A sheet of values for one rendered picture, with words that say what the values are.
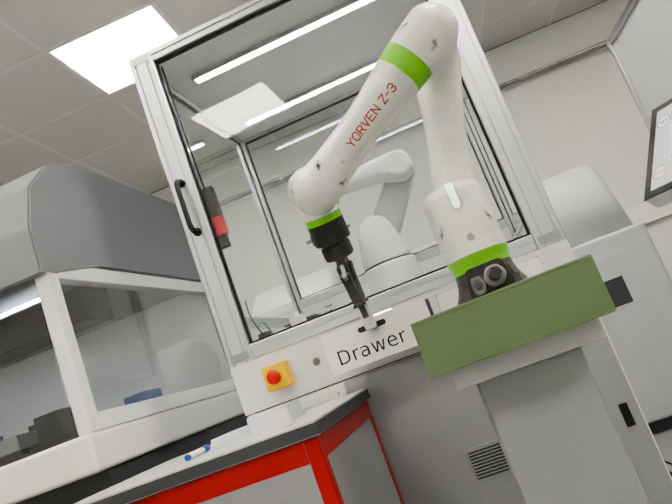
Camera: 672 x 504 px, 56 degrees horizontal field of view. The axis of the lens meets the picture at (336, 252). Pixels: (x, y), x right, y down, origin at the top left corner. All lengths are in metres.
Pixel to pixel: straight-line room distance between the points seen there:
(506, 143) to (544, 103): 3.56
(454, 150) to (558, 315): 0.53
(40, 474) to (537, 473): 1.29
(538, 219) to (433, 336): 0.76
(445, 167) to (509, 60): 4.04
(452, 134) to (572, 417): 0.68
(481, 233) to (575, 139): 4.09
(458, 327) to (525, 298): 0.12
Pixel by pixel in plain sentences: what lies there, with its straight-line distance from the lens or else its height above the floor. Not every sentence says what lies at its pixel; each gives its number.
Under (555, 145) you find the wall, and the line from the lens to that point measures 5.31.
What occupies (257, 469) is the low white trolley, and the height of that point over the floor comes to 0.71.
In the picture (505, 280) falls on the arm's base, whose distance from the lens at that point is 1.22.
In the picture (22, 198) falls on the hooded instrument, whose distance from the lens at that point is 2.05.
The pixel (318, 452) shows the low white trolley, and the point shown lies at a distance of 1.25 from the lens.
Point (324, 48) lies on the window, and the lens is 2.02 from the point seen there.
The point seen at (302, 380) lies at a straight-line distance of 1.86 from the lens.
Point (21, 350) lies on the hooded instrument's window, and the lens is 1.98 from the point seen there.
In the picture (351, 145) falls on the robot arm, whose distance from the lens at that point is 1.37.
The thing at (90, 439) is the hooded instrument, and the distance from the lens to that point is 1.87.
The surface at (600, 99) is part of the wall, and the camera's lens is 5.48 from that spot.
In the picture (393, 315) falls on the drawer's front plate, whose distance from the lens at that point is 1.64.
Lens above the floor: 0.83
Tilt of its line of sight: 10 degrees up
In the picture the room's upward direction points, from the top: 21 degrees counter-clockwise
